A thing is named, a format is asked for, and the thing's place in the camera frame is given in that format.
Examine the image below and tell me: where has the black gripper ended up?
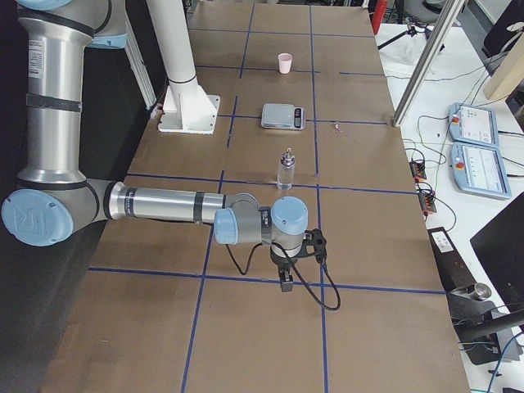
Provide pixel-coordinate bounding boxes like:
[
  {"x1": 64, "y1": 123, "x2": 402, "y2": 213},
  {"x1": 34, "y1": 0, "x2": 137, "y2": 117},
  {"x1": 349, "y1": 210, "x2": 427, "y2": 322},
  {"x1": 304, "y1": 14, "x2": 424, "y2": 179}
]
[{"x1": 270, "y1": 246, "x2": 298, "y2": 292}]

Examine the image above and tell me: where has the clear glass sauce bottle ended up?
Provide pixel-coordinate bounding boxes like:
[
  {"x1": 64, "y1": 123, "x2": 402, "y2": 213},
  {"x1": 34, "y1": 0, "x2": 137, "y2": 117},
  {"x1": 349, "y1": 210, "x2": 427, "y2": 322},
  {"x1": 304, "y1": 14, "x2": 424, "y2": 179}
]
[{"x1": 277, "y1": 147, "x2": 296, "y2": 190}]

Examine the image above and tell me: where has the pink paper cup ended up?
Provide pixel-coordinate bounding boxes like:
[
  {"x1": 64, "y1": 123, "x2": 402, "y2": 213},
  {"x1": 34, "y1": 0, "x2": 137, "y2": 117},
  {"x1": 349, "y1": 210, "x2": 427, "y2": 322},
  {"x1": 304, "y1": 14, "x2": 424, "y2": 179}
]
[{"x1": 278, "y1": 52, "x2": 293, "y2": 75}]

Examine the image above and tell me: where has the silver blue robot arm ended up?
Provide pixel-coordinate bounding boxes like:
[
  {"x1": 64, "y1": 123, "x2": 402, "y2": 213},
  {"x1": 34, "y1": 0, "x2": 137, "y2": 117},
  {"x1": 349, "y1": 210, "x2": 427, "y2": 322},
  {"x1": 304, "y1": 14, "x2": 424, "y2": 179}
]
[{"x1": 2, "y1": 1, "x2": 313, "y2": 291}]

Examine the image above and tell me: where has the silver digital kitchen scale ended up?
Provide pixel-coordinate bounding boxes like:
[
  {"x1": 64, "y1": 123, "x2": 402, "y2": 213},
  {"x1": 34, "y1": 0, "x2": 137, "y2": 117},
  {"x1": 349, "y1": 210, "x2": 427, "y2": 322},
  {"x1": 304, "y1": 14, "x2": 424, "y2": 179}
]
[{"x1": 261, "y1": 103, "x2": 305, "y2": 130}]

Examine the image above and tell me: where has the lower orange black adapter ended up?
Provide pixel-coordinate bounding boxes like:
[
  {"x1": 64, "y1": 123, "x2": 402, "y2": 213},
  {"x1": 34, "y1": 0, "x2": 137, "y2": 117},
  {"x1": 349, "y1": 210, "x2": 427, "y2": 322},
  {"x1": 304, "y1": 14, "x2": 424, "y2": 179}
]
[{"x1": 418, "y1": 189, "x2": 436, "y2": 216}]

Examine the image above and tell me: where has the orange black adapter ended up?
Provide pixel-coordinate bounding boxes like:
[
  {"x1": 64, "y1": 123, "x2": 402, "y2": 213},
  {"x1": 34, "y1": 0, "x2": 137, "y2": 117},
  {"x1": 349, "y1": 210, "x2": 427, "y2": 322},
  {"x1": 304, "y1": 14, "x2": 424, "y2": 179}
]
[
  {"x1": 409, "y1": 160, "x2": 427, "y2": 183},
  {"x1": 418, "y1": 189, "x2": 436, "y2": 216}
]

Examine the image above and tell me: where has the black box with label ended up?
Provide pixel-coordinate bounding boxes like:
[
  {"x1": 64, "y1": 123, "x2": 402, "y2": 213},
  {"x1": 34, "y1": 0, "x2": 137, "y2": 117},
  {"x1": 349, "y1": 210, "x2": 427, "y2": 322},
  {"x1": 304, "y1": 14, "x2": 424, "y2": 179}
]
[{"x1": 427, "y1": 227, "x2": 477, "y2": 292}]

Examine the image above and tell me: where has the upper orange black adapter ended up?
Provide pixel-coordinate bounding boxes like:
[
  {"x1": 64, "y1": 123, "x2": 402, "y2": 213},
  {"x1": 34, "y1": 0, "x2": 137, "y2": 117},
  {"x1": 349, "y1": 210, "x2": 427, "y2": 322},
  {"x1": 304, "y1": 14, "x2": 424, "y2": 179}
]
[{"x1": 409, "y1": 160, "x2": 427, "y2": 183}]

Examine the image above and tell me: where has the black clamp stand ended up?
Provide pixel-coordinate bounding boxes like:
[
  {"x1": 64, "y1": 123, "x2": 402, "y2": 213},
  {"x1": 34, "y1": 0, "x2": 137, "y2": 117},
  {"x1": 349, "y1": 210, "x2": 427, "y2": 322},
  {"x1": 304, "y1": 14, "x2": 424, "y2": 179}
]
[{"x1": 446, "y1": 282, "x2": 523, "y2": 365}]

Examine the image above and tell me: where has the black monitor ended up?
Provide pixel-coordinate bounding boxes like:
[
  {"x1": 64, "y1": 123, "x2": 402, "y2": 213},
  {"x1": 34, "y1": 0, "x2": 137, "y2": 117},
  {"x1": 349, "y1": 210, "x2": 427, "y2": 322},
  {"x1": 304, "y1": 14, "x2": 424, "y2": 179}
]
[{"x1": 470, "y1": 195, "x2": 523, "y2": 311}]

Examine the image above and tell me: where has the lower blue teach pendant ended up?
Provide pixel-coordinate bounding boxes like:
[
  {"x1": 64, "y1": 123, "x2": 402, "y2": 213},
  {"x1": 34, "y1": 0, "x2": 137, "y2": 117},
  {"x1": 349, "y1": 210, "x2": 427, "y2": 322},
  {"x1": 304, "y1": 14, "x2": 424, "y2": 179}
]
[{"x1": 450, "y1": 142, "x2": 512, "y2": 199}]

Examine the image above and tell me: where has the blue teach pendant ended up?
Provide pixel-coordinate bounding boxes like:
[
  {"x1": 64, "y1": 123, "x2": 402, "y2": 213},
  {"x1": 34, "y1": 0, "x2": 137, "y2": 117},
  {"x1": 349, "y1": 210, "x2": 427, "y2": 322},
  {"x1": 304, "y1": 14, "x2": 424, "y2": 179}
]
[
  {"x1": 448, "y1": 102, "x2": 499, "y2": 147},
  {"x1": 450, "y1": 142, "x2": 512, "y2": 199}
]

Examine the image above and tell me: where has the upper blue teach pendant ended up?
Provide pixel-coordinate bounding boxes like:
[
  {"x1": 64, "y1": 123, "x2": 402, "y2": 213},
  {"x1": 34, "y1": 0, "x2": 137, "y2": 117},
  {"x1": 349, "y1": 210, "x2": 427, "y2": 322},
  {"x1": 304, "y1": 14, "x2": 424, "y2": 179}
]
[{"x1": 448, "y1": 102, "x2": 499, "y2": 147}]

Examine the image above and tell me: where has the red cylinder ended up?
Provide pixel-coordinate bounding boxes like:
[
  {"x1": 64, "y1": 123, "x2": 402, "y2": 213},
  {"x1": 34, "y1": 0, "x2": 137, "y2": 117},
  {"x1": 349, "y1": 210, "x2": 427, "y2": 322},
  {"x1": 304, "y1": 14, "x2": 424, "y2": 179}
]
[{"x1": 371, "y1": 0, "x2": 388, "y2": 35}]

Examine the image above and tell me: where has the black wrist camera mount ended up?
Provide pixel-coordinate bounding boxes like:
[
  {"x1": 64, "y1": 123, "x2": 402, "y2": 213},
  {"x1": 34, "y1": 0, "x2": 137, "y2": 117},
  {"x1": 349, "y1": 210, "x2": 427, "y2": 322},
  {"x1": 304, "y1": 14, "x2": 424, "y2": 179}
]
[{"x1": 295, "y1": 228, "x2": 328, "y2": 264}]

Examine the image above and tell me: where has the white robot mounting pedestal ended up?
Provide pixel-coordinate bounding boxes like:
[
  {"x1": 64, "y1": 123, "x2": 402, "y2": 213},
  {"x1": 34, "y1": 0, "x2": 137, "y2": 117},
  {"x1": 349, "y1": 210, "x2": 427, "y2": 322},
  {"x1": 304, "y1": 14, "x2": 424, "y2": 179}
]
[{"x1": 147, "y1": 0, "x2": 220, "y2": 134}]

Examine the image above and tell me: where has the black camera tripod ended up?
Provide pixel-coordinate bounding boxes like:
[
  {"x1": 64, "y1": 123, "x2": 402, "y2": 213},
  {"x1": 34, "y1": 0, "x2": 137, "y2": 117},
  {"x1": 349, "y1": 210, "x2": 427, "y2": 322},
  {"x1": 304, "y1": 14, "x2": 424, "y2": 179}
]
[{"x1": 377, "y1": 23, "x2": 433, "y2": 50}]

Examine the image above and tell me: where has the aluminium frame post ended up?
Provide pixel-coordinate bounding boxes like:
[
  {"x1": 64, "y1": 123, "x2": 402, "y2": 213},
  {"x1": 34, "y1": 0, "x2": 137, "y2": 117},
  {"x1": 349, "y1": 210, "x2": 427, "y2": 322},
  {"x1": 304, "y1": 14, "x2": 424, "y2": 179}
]
[{"x1": 392, "y1": 0, "x2": 466, "y2": 127}]

